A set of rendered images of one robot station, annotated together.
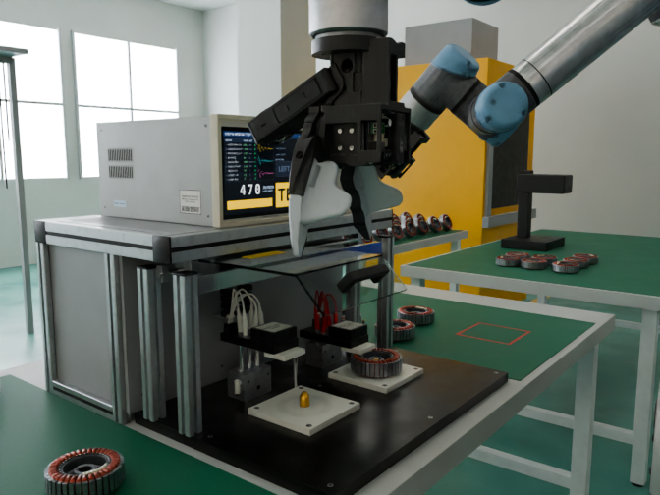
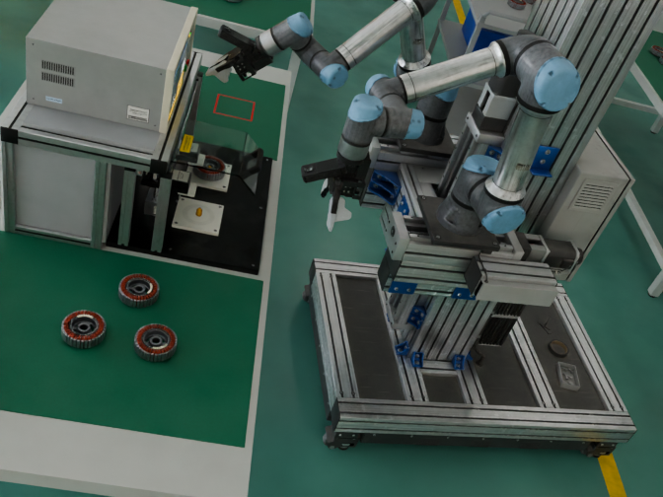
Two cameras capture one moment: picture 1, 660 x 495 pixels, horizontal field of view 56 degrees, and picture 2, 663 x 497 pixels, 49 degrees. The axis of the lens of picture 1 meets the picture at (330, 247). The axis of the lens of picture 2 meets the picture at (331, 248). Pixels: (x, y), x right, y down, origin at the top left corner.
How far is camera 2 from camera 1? 1.62 m
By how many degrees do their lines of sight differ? 54
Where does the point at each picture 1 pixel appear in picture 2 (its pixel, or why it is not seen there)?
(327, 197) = (342, 213)
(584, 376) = not seen: hidden behind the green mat
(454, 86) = (300, 42)
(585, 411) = not seen: hidden behind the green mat
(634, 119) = not seen: outside the picture
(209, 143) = (163, 85)
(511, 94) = (342, 74)
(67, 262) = (39, 157)
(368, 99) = (357, 177)
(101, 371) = (75, 221)
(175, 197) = (121, 108)
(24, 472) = (95, 297)
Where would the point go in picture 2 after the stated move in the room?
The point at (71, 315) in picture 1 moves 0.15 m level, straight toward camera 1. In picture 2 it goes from (40, 187) to (81, 213)
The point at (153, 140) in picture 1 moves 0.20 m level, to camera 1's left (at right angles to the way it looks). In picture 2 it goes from (102, 68) to (27, 76)
